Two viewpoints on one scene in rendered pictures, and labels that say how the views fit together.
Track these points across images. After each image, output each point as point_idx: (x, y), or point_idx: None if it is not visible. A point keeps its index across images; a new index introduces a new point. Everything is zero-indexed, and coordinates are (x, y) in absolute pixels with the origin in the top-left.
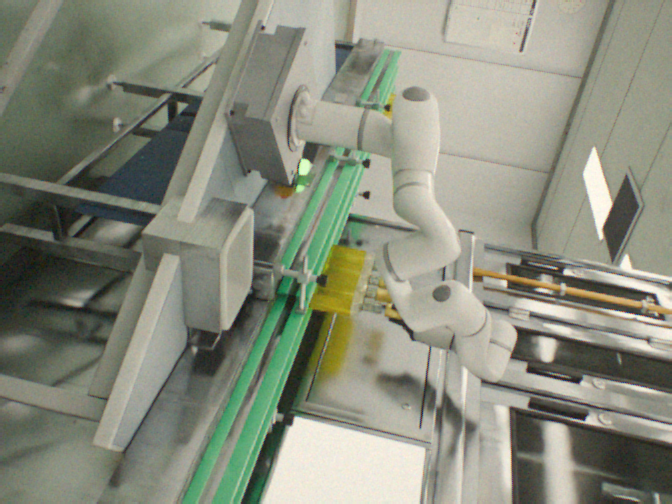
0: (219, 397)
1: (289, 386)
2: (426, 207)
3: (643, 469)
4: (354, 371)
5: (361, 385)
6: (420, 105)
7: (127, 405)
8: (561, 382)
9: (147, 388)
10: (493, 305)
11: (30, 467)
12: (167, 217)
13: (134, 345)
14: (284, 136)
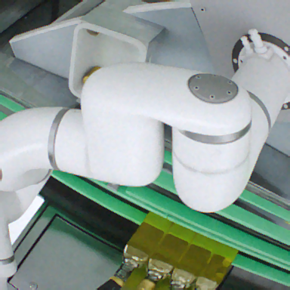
0: (27, 99)
1: (89, 220)
2: (16, 115)
3: None
4: (83, 265)
5: (64, 263)
6: (175, 81)
7: (23, 38)
8: None
9: (39, 53)
10: None
11: None
12: (134, 3)
13: (50, 25)
14: (224, 46)
